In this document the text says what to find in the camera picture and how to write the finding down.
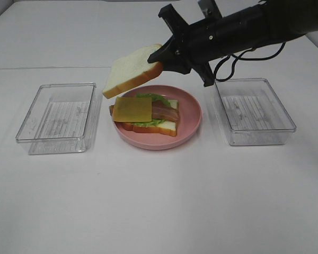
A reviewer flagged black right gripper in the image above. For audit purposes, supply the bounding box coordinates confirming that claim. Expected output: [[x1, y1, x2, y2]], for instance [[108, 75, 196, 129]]
[[147, 4, 228, 87]]

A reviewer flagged bread slice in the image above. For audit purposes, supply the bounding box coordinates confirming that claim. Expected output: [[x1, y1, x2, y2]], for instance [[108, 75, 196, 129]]
[[102, 44, 163, 99], [120, 99, 179, 137]]

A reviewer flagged green lettuce leaf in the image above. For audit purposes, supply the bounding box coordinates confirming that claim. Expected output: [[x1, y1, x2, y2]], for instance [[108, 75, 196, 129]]
[[132, 93, 171, 127]]

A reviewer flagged bacon strip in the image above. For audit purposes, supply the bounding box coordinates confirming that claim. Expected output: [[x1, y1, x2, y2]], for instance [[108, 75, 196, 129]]
[[109, 105, 114, 116], [152, 101, 180, 122]]

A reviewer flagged yellow cheese slice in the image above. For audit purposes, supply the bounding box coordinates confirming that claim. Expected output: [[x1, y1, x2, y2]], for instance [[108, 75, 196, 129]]
[[112, 97, 152, 122]]

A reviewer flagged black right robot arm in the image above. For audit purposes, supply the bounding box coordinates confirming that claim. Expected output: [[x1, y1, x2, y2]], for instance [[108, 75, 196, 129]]
[[147, 1, 318, 87]]

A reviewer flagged pink round plate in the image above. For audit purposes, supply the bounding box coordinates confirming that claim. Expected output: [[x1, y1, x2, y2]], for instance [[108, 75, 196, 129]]
[[114, 85, 202, 150]]

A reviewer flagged right clear plastic tray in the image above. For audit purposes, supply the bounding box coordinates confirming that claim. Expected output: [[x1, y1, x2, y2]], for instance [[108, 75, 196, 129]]
[[214, 78, 296, 146]]

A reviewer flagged clear plastic tray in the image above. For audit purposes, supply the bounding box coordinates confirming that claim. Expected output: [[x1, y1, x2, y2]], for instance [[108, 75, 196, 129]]
[[15, 83, 101, 155], [214, 78, 296, 146]]

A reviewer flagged left clear plastic tray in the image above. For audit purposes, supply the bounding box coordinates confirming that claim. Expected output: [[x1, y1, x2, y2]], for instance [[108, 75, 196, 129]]
[[15, 83, 101, 155]]

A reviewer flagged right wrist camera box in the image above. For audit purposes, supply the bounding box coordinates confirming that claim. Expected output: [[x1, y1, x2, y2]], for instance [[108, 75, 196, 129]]
[[198, 0, 222, 20]]

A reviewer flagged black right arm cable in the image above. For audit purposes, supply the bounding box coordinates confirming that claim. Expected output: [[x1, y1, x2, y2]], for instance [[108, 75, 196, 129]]
[[213, 42, 287, 82]]

